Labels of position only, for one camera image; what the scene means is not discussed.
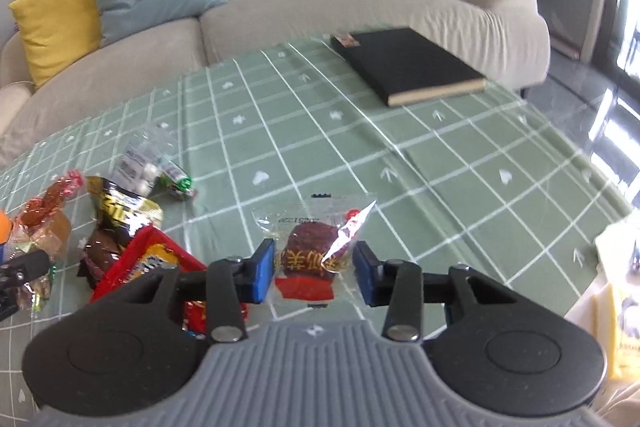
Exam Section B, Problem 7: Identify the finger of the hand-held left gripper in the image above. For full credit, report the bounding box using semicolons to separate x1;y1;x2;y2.
0;251;52;283
0;284;23;320

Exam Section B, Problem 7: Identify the black and yellow snack packet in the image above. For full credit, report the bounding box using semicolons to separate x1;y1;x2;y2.
85;176;165;238

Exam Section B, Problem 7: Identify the clear red date packet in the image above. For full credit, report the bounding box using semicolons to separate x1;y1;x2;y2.
251;193;378;308

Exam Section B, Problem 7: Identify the yellow and white packet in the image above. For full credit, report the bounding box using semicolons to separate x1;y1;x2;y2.
592;217;640;383

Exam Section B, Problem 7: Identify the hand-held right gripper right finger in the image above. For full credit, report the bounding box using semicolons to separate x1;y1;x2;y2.
352;241;506;342

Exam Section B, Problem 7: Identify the black book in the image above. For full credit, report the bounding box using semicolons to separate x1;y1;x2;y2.
330;27;488;108

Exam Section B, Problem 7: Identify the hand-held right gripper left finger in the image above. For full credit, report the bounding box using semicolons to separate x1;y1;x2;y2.
125;238;277;343

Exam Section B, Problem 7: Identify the red snack packet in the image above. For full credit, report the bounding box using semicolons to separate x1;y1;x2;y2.
90;226;251;340

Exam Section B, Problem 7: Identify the yellow cushion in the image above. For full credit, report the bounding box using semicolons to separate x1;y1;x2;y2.
9;0;103;88

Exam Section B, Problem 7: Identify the beige sofa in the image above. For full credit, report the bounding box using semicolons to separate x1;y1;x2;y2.
0;0;551;168

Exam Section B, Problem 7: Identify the clear bread packet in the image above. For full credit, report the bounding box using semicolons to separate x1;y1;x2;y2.
10;169;86;268

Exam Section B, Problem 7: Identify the green checked tablecloth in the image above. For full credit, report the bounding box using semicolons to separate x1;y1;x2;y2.
0;27;636;427

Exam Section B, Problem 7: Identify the green sausage packet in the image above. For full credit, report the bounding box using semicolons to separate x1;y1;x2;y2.
157;159;196;200

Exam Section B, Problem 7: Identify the dark brown snack packet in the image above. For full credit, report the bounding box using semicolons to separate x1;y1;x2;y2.
77;227;126;290

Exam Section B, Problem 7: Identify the clear bag of white candies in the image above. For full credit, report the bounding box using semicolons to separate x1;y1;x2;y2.
117;122;176;198

